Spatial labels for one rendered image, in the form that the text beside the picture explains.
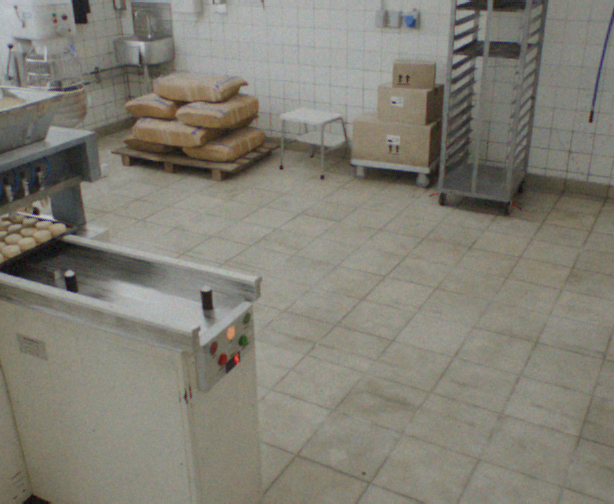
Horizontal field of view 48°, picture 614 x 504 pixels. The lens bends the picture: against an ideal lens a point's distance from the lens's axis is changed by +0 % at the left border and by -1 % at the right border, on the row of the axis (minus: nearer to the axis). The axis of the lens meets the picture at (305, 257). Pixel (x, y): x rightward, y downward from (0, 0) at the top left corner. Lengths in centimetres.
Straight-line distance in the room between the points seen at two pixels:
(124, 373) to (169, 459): 27
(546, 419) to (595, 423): 19
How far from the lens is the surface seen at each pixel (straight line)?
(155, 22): 684
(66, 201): 251
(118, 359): 187
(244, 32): 626
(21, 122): 222
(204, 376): 178
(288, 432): 276
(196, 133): 548
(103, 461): 217
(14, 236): 230
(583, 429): 295
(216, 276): 194
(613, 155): 533
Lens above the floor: 175
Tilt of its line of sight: 25 degrees down
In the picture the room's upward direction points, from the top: 1 degrees counter-clockwise
